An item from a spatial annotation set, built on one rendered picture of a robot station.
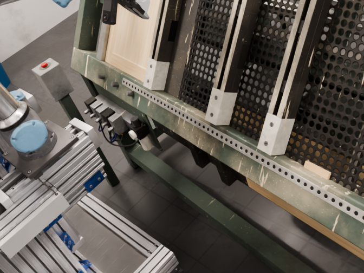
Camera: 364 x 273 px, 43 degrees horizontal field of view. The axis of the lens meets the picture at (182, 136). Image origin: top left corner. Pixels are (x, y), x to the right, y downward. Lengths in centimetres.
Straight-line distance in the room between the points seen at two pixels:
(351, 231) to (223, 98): 62
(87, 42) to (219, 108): 116
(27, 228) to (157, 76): 80
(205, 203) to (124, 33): 95
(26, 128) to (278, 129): 78
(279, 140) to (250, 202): 114
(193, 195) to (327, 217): 118
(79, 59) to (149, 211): 96
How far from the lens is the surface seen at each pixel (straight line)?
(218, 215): 237
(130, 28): 224
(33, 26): 544
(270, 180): 155
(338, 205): 141
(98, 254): 245
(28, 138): 154
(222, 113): 168
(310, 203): 146
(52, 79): 253
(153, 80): 198
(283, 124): 150
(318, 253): 237
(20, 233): 168
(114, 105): 234
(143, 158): 283
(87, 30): 261
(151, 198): 284
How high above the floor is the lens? 199
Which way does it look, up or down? 39 degrees down
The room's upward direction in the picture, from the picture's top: 22 degrees counter-clockwise
